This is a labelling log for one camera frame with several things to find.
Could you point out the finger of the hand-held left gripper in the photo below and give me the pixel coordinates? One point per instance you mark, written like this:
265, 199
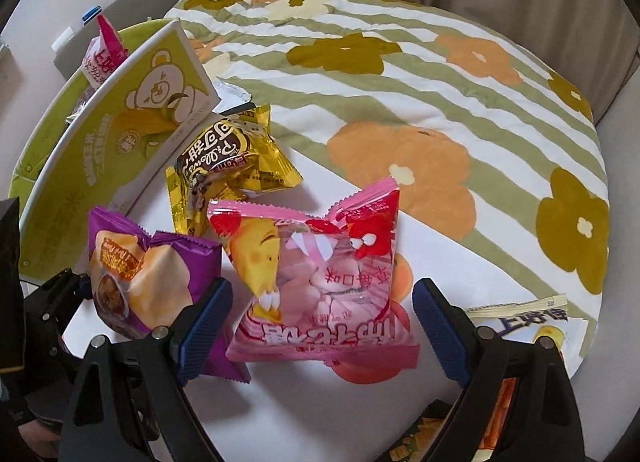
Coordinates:
57, 299

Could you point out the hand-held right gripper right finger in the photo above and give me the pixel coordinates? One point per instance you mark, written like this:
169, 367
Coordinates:
442, 332

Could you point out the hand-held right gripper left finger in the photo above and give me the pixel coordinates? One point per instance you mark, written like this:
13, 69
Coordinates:
202, 332

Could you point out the purple pastry packet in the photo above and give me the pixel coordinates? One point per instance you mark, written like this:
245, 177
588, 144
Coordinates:
130, 282

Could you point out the pink marshmallow packet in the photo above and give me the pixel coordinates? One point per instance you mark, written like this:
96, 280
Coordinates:
320, 282

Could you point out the green cardboard box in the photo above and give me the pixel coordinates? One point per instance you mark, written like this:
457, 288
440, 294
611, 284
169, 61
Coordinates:
100, 166

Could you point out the long pink snack packet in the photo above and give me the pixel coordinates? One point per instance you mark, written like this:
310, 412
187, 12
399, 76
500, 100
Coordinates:
107, 49

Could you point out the white orange sticks snack packet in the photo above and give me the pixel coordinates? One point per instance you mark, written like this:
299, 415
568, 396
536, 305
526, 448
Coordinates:
515, 317

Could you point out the dark green snack packet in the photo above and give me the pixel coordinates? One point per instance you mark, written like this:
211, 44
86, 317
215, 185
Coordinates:
415, 437

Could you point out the yellow and black snack packet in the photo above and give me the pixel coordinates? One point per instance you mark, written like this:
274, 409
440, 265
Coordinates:
225, 161

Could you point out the floral striped blanket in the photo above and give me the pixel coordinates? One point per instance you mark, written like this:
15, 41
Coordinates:
400, 91

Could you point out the small blue and white device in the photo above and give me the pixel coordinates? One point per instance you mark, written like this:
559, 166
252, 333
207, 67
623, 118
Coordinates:
91, 14

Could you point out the white wall switch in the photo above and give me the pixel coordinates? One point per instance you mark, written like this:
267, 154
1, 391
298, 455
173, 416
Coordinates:
63, 39

